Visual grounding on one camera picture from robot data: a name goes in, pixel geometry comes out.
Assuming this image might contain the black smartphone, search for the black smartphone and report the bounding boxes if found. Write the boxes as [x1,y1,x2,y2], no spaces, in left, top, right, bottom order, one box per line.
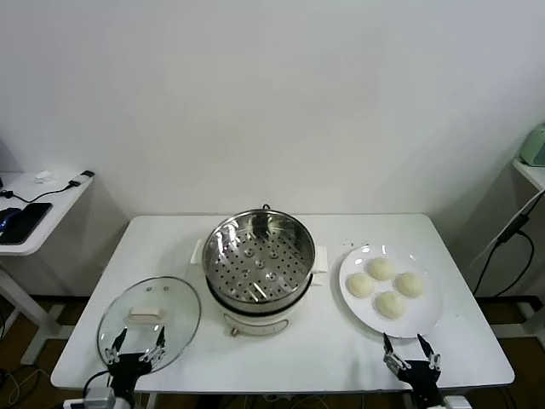
[0,202,53,245]

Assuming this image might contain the white hanging cable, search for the white hanging cable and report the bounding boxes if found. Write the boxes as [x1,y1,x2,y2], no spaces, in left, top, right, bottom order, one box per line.
[475,193,541,262]

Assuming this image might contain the stainless steel steamer basket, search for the stainless steel steamer basket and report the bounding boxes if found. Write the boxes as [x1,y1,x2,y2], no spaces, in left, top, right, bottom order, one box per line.
[190,208,330,315]

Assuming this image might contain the black charging cable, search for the black charging cable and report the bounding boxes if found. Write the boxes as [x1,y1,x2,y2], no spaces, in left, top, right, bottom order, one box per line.
[0,179,83,205]

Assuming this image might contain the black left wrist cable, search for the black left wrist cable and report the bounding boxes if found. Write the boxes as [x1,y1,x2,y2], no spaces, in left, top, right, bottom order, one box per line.
[83,369,112,395]

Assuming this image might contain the blue computer mouse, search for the blue computer mouse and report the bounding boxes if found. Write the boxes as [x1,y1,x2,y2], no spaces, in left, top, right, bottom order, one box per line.
[0,207,22,233]

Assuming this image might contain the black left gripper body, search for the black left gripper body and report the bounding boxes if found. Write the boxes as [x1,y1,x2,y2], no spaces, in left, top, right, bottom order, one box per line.
[108,352,153,397]

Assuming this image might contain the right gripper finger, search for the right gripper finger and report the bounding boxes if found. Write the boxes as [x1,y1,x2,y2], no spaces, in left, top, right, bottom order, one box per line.
[381,331,408,378]
[416,333,443,372]

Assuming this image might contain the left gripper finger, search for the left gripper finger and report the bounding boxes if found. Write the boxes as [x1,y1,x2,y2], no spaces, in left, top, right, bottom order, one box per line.
[104,326,129,366]
[140,325,168,363]

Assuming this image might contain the white steamed baozi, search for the white steamed baozi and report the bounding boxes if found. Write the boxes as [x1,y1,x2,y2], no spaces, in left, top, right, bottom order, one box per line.
[374,291,408,320]
[367,256,397,281]
[347,272,376,298]
[394,271,426,298]

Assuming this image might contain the white side shelf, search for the white side shelf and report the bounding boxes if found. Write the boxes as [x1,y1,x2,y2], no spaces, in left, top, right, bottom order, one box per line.
[512,157,545,337]

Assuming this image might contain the pale green appliance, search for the pale green appliance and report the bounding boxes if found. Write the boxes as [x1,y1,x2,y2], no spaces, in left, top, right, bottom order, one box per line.
[519,122,545,168]

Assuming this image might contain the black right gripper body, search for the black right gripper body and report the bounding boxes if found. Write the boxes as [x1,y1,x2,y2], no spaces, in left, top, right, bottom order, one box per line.
[398,360,444,406]

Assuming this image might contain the white side desk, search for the white side desk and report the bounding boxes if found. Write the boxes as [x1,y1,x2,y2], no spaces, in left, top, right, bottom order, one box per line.
[0,170,97,366]

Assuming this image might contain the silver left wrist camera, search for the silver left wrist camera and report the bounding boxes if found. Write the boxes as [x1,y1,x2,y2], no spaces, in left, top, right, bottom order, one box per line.
[63,385,118,409]

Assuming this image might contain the white round plate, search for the white round plate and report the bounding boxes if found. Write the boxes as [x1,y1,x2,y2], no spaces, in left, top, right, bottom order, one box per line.
[338,243,444,340]

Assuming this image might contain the round glass pot lid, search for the round glass pot lid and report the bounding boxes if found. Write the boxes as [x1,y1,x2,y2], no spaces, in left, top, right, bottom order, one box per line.
[96,275,202,369]

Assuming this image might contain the black power adapter cable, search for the black power adapter cable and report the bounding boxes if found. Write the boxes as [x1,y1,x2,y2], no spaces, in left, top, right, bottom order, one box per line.
[473,214,536,298]

